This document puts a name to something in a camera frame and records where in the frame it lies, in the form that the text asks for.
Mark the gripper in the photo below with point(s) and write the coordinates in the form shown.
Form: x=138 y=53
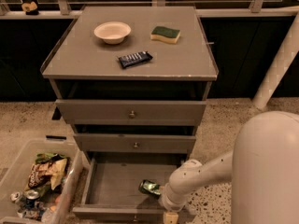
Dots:
x=172 y=204

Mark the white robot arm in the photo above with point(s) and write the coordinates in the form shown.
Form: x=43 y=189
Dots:
x=263 y=169

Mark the grey bottom drawer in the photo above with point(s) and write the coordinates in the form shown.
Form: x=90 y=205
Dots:
x=111 y=194

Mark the grey drawer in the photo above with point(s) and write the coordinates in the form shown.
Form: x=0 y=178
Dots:
x=111 y=194
x=132 y=112
x=144 y=143

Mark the grey middle drawer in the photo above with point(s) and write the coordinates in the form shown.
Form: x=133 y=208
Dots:
x=144 y=143

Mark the blue soda can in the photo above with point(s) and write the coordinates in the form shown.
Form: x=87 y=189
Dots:
x=31 y=198

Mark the grey drawer cabinet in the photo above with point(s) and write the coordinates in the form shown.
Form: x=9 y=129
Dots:
x=132 y=83

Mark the grey top drawer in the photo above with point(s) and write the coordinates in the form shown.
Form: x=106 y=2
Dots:
x=132 y=112

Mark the brown chip bag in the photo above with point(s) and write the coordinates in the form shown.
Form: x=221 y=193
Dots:
x=52 y=171

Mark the clear plastic bin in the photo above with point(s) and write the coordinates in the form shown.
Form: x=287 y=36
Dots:
x=17 y=174

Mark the green chip bag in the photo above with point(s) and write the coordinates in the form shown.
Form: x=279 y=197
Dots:
x=49 y=157

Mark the dark blue snack bar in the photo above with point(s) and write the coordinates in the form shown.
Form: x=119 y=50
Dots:
x=134 y=59

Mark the green yellow sponge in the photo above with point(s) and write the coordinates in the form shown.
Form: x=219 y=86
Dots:
x=165 y=34

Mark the white diagonal pillar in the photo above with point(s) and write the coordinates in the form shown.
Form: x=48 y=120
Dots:
x=279 y=67

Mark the metal window railing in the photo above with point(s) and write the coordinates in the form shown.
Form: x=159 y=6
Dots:
x=62 y=3

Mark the small tan black object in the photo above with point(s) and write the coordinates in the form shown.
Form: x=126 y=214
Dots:
x=30 y=8

